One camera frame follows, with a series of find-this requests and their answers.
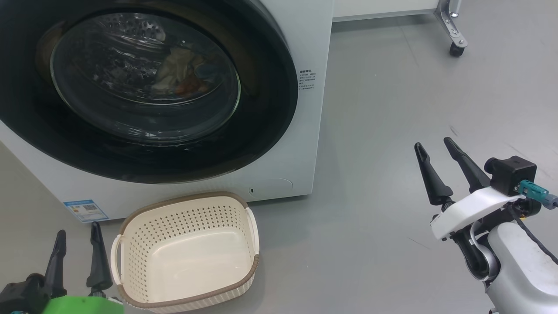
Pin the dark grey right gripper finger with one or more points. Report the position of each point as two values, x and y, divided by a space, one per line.
473 172
433 183

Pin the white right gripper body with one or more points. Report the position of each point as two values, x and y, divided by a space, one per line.
471 209

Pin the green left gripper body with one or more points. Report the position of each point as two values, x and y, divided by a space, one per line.
83 306

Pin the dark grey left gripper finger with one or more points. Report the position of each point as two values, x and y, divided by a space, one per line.
98 266
56 266

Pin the round dark glass washer door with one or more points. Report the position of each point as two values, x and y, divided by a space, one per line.
261 122

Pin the blue bear print garment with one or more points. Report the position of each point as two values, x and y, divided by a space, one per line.
176 69

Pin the white Hisense washing machine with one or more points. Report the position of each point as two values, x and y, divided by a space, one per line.
305 131

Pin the blue energy label sticker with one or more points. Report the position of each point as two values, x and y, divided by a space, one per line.
86 211

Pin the cream perforated laundry basket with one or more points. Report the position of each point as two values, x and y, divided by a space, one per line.
192 253

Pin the white partition panel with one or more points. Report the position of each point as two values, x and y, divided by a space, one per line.
383 8

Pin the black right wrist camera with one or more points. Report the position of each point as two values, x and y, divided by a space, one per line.
512 174

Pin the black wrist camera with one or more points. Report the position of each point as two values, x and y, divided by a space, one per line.
22 296
512 174

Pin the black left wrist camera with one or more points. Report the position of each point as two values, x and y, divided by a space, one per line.
22 296

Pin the metal caster bracket with wheel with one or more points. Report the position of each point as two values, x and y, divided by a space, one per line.
453 30

